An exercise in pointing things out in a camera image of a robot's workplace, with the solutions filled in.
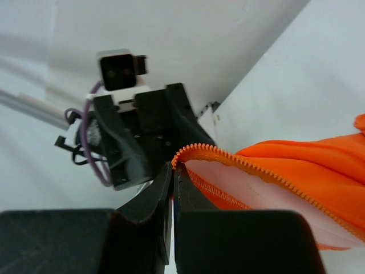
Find orange zip jacket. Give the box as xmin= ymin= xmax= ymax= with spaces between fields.
xmin=172 ymin=115 xmax=364 ymax=251

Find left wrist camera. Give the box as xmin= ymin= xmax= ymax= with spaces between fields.
xmin=96 ymin=49 xmax=151 ymax=103

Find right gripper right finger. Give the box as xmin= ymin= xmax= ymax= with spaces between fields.
xmin=174 ymin=164 xmax=326 ymax=273

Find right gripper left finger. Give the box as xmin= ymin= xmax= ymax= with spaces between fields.
xmin=1 ymin=164 xmax=173 ymax=273

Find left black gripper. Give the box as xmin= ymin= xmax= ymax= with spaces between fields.
xmin=93 ymin=83 xmax=214 ymax=191

